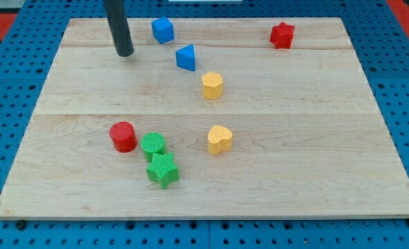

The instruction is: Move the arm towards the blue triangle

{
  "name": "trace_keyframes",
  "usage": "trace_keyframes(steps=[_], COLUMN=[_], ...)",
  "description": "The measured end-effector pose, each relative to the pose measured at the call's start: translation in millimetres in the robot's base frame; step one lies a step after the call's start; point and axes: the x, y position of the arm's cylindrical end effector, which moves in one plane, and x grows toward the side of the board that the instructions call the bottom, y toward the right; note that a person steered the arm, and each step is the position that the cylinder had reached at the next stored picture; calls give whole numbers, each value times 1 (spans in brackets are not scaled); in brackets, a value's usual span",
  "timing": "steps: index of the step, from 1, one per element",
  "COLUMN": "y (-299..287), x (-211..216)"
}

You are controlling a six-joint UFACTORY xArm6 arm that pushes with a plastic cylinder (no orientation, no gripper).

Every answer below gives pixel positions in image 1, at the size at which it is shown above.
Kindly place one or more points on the blue triangle block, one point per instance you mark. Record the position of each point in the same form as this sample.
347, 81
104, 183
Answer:
185, 58

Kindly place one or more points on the yellow heart block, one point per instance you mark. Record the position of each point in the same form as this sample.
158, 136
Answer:
219, 139

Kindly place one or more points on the light wooden board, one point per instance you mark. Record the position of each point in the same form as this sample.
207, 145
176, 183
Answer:
309, 140

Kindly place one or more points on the yellow hexagon block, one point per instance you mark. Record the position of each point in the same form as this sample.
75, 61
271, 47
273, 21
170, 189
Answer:
212, 85

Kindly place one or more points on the green cylinder block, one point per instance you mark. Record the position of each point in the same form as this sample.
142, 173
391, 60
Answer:
152, 143

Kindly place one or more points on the green star block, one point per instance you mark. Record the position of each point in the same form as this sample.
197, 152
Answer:
163, 170

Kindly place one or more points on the red cylinder block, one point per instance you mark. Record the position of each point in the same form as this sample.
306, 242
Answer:
123, 136

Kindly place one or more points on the blue cube block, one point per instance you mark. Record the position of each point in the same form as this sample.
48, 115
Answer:
162, 30

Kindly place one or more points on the red star block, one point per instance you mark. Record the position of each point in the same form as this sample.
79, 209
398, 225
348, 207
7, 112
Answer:
282, 35

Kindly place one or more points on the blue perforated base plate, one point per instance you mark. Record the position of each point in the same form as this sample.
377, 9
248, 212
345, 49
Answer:
28, 50

